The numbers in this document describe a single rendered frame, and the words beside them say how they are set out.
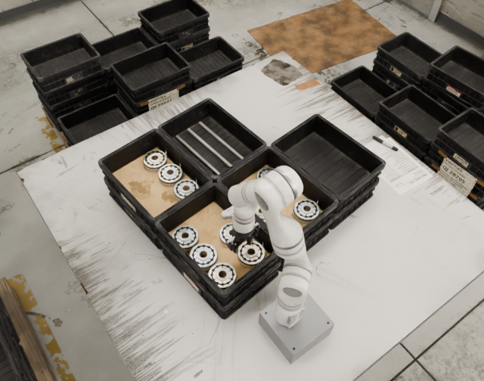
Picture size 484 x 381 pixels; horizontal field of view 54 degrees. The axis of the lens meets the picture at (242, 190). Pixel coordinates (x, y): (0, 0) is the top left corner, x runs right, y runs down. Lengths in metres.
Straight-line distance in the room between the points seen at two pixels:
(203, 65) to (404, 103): 1.34
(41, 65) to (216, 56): 1.13
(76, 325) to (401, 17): 3.67
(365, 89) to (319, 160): 1.37
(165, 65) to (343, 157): 1.46
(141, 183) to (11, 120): 1.90
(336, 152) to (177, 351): 1.09
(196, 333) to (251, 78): 1.46
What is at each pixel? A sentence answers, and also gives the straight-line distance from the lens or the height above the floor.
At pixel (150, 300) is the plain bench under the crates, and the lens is 1.90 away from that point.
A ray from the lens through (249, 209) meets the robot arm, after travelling 1.50.
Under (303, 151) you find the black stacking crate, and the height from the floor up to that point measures 0.83.
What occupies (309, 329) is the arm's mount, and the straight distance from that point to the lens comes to 1.75.
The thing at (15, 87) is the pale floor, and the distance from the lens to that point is 4.06.
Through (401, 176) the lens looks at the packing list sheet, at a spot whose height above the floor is 0.70.
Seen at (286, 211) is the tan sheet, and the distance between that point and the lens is 1.94.
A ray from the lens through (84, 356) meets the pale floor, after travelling 2.64.
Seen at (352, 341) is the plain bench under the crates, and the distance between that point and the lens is 1.87.
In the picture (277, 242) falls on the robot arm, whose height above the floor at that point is 1.33.
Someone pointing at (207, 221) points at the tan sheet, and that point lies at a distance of 1.90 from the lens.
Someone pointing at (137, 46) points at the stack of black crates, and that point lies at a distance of 3.54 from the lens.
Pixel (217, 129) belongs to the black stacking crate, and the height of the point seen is 0.83.
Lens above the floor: 2.41
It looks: 53 degrees down
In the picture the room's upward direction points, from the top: 2 degrees clockwise
